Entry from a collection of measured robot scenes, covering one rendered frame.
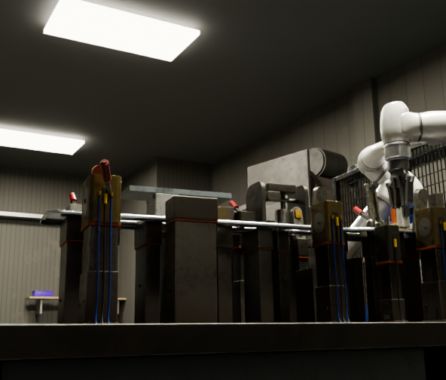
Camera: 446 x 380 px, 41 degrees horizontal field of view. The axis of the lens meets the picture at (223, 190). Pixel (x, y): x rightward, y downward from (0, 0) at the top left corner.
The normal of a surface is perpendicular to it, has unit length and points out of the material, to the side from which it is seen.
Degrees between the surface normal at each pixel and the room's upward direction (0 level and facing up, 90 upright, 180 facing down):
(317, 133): 90
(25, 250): 90
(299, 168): 90
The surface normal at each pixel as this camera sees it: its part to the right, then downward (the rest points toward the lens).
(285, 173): -0.76, -0.14
